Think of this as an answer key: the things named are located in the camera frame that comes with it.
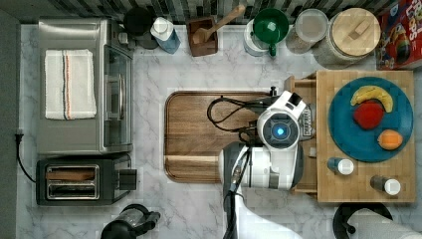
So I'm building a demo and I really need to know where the paper towel roll holder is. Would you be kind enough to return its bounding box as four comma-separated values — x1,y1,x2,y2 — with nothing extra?
332,201,422,239

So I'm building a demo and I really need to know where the black kettle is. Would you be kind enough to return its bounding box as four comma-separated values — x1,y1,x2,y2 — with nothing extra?
101,204,161,239

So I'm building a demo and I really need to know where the blue white-capped shaker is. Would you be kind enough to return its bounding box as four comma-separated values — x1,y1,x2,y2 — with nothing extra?
327,157,354,175

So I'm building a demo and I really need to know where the black round container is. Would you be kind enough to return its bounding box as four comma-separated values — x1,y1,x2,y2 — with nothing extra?
123,7,158,50

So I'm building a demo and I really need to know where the white striped towel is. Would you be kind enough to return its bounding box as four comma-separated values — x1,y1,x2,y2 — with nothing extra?
44,49,97,120

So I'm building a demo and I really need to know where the green funnel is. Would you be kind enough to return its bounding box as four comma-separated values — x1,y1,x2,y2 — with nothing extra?
251,8,290,57

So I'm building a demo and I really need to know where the brown wooden tray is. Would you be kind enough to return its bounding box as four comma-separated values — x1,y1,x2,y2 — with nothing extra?
164,91,267,183

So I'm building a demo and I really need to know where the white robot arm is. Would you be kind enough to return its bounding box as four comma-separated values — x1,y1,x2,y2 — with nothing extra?
218,91,306,239

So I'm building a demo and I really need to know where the black power cord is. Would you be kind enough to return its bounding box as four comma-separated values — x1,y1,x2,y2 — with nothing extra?
14,128,37,184

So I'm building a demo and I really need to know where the yellow banana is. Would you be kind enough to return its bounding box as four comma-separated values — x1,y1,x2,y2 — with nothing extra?
350,86,394,113

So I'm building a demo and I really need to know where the red cereal box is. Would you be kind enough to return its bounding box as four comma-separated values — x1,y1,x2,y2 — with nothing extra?
376,0,422,71

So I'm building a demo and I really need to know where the white jar under funnel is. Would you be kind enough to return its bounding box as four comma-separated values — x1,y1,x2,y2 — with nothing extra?
243,20,268,57

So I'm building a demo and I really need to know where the clear-lidded grain jar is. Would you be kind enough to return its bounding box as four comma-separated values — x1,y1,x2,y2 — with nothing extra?
286,9,328,54

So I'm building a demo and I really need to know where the silver toaster oven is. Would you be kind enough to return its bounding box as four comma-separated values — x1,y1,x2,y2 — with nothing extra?
38,18,132,155

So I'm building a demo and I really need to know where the red apple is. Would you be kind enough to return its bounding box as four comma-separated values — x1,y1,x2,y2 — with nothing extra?
353,101,384,130

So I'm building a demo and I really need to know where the wooden-lidded glass jar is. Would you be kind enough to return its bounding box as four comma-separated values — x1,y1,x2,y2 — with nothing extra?
313,8,381,70

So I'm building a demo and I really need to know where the dark white-capped shaker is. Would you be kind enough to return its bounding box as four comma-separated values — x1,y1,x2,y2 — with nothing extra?
370,175,401,195

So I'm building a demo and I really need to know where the brown wooden utensil box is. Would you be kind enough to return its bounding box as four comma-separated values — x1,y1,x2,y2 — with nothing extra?
186,17,218,57

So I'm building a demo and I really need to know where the blue plate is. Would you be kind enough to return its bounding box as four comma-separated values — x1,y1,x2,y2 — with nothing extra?
327,77,413,162

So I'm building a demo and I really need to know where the blue bottle white cap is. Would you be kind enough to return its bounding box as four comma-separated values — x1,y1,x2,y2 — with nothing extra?
150,17,180,54

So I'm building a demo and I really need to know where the orange fruit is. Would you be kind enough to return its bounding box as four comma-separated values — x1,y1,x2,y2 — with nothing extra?
377,129,403,150

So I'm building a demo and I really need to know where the black toaster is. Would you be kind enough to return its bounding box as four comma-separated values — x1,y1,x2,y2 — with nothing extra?
36,153,137,206

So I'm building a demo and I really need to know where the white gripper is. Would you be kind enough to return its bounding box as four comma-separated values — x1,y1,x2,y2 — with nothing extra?
299,104,316,141

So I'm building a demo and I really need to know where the wooden spoon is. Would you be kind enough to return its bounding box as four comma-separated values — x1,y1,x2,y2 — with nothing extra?
192,4,246,44

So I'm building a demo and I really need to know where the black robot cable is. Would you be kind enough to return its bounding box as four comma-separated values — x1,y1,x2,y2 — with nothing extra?
206,86,283,239

